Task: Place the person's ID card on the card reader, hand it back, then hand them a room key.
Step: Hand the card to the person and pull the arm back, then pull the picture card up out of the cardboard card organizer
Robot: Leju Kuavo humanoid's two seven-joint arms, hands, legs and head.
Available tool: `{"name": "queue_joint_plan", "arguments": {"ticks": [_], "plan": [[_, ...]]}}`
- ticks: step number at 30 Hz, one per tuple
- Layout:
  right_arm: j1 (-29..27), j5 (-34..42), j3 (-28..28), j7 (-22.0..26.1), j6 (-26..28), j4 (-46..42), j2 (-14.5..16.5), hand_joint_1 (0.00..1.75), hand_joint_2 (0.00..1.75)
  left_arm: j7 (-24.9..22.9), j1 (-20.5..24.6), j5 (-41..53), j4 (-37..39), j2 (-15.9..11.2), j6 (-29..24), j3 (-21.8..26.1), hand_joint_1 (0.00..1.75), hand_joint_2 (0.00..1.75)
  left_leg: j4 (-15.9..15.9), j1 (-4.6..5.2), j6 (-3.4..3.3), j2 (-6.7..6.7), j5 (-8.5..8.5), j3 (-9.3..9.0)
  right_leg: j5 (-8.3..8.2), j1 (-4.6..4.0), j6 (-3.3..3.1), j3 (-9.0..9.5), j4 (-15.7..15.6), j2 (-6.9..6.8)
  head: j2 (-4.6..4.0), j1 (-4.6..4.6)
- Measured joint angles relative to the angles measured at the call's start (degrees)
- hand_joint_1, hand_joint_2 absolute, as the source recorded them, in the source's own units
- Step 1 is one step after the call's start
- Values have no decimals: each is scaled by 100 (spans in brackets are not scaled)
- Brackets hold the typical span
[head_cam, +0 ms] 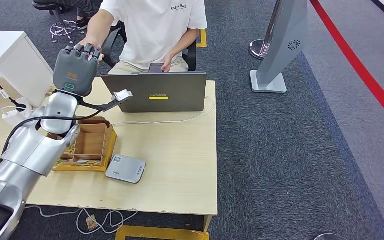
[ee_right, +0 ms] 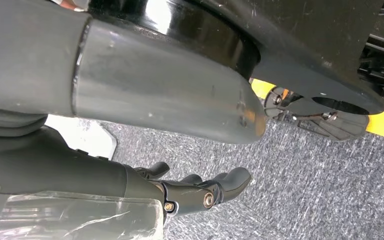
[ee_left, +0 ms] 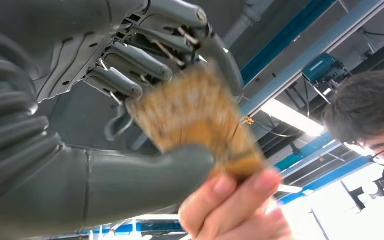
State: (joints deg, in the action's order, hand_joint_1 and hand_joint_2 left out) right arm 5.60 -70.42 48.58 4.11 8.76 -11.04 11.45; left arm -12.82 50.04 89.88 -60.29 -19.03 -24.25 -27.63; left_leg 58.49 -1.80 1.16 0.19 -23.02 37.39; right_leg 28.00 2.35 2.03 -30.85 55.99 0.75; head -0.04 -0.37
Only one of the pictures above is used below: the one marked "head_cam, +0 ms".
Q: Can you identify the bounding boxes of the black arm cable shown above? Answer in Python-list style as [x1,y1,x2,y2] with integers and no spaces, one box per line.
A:
[0,110,103,164]

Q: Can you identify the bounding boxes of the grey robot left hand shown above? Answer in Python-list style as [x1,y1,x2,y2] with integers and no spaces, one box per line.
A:
[52,43,103,98]

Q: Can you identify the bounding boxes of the dark smartphone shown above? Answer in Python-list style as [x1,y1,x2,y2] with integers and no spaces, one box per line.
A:
[148,62,165,74]

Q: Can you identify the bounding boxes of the person's left hand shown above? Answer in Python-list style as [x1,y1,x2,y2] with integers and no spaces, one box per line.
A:
[160,52,174,73]

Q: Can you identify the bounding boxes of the person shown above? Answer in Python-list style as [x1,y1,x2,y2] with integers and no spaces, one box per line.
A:
[59,0,104,31]
[78,0,209,75]

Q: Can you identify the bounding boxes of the white floor cable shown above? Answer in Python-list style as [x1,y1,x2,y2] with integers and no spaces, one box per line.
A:
[24,205,139,235]

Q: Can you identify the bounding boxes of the grey card reader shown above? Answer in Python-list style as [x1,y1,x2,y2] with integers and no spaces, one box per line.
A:
[105,154,147,185]

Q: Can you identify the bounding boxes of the white cabinet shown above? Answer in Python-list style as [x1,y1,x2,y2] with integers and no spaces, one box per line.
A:
[0,30,55,108]

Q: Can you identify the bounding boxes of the brown divided cardboard box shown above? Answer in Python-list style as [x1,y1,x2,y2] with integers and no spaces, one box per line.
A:
[47,116,118,173]

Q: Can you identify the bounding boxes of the chrome base black stool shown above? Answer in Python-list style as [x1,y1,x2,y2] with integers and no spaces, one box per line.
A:
[31,0,81,45]

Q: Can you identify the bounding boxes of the grey standing kiosk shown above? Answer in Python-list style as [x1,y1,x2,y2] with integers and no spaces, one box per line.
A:
[249,0,309,94]

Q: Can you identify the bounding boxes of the black plug with cable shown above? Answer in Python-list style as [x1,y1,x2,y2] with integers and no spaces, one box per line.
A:
[0,81,28,112]

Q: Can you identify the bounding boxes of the person's hand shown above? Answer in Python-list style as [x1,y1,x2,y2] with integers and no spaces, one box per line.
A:
[160,52,174,73]
[78,35,105,63]

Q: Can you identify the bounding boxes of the black office chair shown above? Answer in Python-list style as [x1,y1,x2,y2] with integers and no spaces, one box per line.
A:
[101,20,198,72]

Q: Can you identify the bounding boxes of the person's right hand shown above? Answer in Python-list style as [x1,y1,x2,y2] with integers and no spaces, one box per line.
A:
[78,35,105,63]

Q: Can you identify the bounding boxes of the yellow floor tape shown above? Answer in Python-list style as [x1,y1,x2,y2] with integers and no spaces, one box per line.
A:
[115,225,210,240]

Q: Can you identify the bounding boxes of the brown cable tag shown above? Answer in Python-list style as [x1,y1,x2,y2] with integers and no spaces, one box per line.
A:
[85,215,99,232]

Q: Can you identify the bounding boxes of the grey Lenovo laptop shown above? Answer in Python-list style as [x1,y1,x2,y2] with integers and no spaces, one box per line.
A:
[100,72,208,114]

